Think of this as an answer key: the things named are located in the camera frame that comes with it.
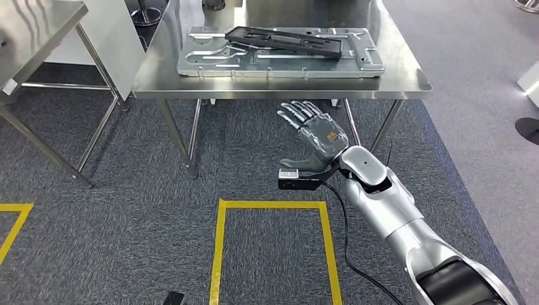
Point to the stainless steel table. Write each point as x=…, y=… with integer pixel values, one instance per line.
x=38, y=38

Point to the stainless steel workbench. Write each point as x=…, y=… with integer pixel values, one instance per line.
x=269, y=88

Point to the stamped sheet metal plate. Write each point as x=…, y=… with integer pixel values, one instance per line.
x=210, y=63

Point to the black round-base stanchion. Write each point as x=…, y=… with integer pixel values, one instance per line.
x=528, y=129

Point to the silver round-base stanchion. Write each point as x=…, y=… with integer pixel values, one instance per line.
x=145, y=14

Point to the black plastic panel part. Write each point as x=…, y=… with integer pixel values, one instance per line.
x=286, y=42

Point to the silver stanchion base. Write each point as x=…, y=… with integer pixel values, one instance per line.
x=528, y=5

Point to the white panel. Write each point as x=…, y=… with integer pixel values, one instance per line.
x=118, y=42

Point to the yellow floor tape square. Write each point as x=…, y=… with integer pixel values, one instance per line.
x=17, y=223
x=219, y=252

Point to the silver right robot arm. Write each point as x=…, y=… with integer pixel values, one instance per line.
x=391, y=202

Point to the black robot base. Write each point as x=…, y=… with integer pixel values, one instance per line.
x=173, y=299

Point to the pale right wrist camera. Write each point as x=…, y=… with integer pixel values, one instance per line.
x=290, y=179

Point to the white box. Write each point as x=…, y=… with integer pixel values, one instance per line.
x=531, y=84

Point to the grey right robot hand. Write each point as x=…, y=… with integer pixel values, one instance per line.
x=322, y=134

